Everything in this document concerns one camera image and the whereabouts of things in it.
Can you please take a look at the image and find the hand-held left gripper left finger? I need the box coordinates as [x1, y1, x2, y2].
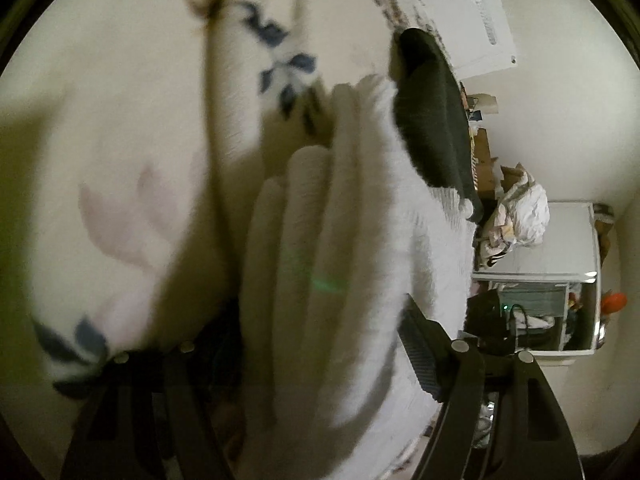
[60, 305, 246, 480]

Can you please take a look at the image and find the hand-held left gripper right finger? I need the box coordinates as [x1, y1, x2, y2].
[400, 294, 586, 480]

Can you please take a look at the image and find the white towel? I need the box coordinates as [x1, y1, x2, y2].
[239, 74, 478, 480]

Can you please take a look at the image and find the pile of clothes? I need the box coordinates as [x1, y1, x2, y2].
[475, 165, 551, 266]

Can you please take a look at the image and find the white wardrobe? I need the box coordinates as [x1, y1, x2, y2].
[472, 201, 623, 357]

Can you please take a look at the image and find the orange item in wardrobe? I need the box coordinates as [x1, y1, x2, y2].
[600, 291, 628, 316]

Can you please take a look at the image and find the large cardboard box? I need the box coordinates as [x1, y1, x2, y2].
[470, 127, 501, 191]

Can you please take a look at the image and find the black folded garment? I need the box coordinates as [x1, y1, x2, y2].
[390, 27, 483, 223]

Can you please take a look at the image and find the floral bed sheet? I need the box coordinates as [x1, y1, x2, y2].
[0, 0, 453, 461]

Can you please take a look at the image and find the white wall air conditioner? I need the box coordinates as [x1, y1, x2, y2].
[407, 0, 518, 81]

